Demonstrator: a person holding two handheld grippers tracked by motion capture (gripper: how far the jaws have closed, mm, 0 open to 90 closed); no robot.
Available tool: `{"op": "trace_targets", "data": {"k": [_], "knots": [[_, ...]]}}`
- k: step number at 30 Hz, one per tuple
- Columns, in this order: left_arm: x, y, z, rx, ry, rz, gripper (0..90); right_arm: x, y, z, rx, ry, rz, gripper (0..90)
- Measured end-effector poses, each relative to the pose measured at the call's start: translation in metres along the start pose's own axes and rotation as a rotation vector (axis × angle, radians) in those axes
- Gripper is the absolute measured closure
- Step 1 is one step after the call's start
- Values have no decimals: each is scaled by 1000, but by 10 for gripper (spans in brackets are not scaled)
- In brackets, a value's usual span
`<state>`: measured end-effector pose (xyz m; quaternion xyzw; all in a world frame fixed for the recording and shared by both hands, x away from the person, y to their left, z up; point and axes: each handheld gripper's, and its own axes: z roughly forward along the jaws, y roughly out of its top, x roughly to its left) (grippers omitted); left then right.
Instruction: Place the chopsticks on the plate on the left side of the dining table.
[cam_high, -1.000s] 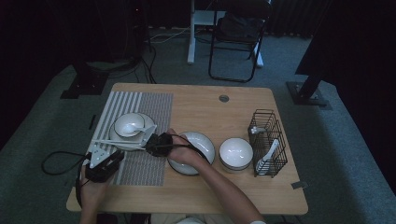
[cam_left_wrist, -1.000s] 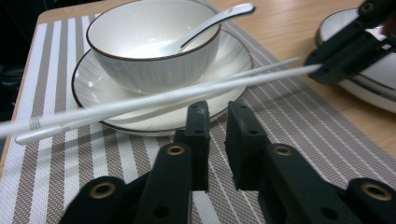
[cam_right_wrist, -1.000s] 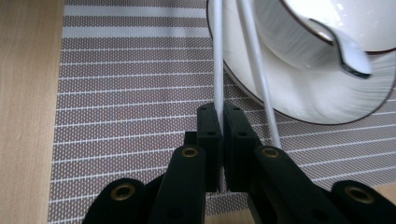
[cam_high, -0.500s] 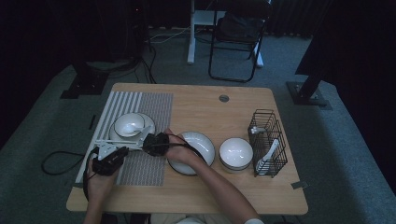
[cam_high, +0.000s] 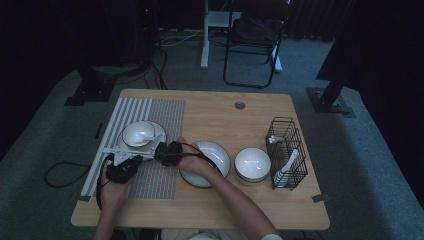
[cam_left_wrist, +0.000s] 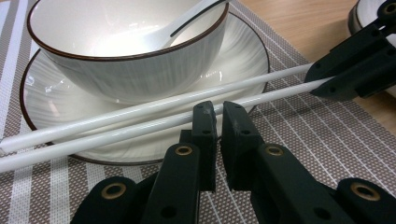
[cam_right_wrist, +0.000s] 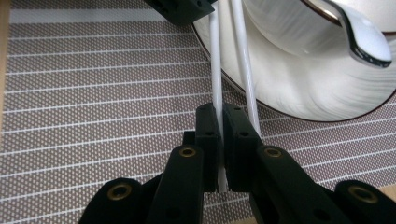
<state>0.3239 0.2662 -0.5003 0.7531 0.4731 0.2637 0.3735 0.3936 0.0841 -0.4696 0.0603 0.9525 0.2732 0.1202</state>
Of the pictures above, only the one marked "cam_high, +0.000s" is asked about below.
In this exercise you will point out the black stand base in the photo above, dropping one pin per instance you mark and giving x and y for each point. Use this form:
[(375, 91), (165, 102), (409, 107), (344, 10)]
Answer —
[(90, 90)]

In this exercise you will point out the round grey stand base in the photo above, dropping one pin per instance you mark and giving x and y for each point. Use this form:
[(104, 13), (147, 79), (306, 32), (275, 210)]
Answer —
[(113, 69)]

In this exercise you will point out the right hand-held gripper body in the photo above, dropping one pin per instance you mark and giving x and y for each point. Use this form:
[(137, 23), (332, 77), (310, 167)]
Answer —
[(173, 153)]

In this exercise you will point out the black folding chair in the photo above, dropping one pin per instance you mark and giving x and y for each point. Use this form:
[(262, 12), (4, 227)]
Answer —
[(266, 10)]

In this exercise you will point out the grey tape piece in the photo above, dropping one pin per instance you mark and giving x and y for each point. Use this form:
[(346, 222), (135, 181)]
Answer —
[(85, 198), (320, 198)]

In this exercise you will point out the white plate black rim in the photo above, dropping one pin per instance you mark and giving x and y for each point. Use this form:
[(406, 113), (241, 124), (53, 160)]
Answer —
[(216, 156)]

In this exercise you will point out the person's light clothing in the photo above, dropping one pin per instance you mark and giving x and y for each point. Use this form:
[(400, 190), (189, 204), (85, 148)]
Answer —
[(180, 235)]

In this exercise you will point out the small white bowl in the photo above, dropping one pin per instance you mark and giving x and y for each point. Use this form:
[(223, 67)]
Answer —
[(160, 129)]

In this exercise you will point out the black curtain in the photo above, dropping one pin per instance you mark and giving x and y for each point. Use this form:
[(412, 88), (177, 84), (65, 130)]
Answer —
[(383, 50)]

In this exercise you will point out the grey striped placemat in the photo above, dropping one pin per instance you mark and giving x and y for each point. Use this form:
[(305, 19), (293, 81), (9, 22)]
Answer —
[(156, 183)]

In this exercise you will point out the dark cloth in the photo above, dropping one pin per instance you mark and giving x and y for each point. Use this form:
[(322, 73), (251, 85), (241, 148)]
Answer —
[(256, 30)]

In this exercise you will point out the black metal stand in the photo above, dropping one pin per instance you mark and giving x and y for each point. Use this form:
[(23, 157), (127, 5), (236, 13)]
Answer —
[(330, 96)]

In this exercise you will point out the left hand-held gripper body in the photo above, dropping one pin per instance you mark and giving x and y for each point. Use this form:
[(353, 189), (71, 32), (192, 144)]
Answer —
[(120, 171)]

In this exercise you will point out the white chopsticks pair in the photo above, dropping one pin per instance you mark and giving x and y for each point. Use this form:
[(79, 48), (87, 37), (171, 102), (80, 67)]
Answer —
[(145, 154), (275, 139)]

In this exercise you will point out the white desk frame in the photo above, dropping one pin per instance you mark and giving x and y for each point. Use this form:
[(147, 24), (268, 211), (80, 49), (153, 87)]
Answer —
[(205, 50)]

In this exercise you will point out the person's left hand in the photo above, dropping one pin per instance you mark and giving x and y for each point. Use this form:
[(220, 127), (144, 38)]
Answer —
[(113, 195)]

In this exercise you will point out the dark pleated curtain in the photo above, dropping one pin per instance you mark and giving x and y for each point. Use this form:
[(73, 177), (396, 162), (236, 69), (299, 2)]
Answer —
[(310, 20)]

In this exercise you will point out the person's right hand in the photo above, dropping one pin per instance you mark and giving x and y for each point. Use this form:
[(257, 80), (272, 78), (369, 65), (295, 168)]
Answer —
[(195, 163)]

